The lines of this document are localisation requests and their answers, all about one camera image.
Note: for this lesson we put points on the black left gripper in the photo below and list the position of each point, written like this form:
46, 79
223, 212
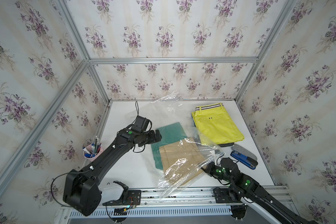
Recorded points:
151, 139

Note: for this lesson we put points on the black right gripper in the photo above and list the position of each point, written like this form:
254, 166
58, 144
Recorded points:
210, 168

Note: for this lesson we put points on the clear plastic vacuum bag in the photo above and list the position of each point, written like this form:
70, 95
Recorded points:
164, 111

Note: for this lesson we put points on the beige trousers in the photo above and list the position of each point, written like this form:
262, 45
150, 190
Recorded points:
182, 161

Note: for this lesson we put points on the yellow-green trousers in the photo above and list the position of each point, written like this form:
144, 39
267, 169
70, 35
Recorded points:
215, 122

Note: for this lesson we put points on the dark grey trousers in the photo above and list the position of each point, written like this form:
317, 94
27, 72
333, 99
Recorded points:
226, 144

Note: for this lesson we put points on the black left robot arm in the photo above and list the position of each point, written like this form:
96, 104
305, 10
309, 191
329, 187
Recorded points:
81, 189

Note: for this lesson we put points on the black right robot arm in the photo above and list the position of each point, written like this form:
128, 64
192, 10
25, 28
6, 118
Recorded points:
242, 188

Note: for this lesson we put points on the blue stapler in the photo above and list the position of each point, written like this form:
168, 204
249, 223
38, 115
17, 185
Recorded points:
245, 160

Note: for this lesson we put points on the teal folded garment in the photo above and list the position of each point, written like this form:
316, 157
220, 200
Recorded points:
170, 134

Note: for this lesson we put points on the pink pen cup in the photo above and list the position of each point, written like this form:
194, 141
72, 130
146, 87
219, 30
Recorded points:
92, 150

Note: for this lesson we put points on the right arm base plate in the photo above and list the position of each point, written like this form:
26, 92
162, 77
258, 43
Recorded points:
227, 195

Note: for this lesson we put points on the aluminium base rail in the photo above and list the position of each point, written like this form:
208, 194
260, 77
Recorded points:
195, 201

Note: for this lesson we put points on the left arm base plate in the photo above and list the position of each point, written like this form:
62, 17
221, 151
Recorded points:
117, 193

